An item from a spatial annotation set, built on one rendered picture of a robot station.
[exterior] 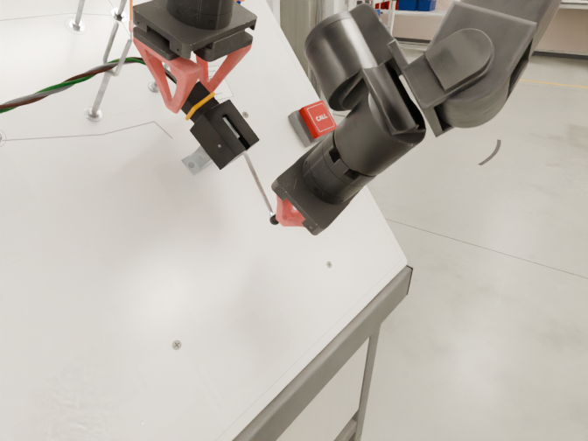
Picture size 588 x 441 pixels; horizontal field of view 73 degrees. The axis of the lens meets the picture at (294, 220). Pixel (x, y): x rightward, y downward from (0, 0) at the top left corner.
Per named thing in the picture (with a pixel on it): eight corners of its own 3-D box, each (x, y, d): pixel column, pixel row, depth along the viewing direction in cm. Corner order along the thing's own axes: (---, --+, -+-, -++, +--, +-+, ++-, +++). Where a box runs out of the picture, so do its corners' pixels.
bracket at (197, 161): (192, 176, 48) (209, 160, 44) (180, 160, 48) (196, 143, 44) (219, 158, 51) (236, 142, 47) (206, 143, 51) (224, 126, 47)
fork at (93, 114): (106, 118, 44) (140, 38, 33) (92, 125, 43) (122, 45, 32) (94, 103, 44) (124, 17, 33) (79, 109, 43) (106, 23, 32)
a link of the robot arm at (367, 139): (399, 139, 28) (446, 135, 31) (359, 60, 29) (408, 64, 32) (343, 185, 33) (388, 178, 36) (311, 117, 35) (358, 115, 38)
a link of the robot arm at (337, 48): (505, 58, 24) (500, 103, 32) (422, -75, 27) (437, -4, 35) (339, 154, 29) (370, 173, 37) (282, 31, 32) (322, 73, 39)
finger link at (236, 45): (151, 91, 43) (153, 4, 36) (196, 70, 47) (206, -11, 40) (199, 126, 42) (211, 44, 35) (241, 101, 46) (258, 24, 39)
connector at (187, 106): (205, 135, 44) (212, 127, 42) (173, 101, 43) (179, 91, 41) (221, 122, 46) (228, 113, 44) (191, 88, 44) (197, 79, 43)
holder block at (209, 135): (220, 171, 45) (235, 157, 42) (188, 129, 44) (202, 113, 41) (243, 154, 47) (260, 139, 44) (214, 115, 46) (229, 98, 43)
